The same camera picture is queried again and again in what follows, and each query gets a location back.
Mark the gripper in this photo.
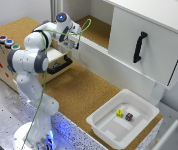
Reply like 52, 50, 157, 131
57, 32, 81, 52

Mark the yellow block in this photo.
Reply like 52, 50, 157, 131
116, 108, 124, 118

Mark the purple block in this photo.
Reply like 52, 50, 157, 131
125, 112, 134, 122

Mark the wooden drawer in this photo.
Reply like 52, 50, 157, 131
42, 45, 74, 82

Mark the green button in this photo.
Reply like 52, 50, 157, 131
10, 43, 21, 52

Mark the blue button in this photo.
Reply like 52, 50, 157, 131
4, 38, 15, 48

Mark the red button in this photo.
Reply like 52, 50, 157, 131
0, 34, 8, 44

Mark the white cabinet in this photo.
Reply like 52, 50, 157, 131
50, 0, 178, 108

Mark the wooden drawer box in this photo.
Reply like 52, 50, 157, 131
0, 16, 74, 93

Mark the white sliding door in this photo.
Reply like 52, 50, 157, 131
107, 6, 178, 87

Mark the white plastic box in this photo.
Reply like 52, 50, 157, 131
85, 88, 161, 150

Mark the black drawer handle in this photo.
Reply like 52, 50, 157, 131
47, 54, 74, 75

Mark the green cable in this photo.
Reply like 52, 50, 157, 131
20, 18, 93, 150

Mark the black door handle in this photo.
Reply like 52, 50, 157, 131
132, 30, 149, 64

